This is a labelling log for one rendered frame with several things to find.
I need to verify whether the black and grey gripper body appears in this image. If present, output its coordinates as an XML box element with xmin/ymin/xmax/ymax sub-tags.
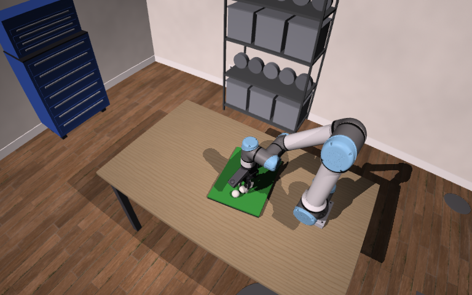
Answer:
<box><xmin>241</xmin><ymin>163</ymin><xmax>259</xmax><ymax>183</ymax></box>

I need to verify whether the green turf mat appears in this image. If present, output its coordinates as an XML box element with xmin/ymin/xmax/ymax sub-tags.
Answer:
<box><xmin>207</xmin><ymin>147</ymin><xmax>279</xmax><ymax>218</ymax></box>

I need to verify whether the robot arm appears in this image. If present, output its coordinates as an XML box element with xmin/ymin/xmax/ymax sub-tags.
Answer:
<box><xmin>240</xmin><ymin>118</ymin><xmax>367</xmax><ymax>226</ymax></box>

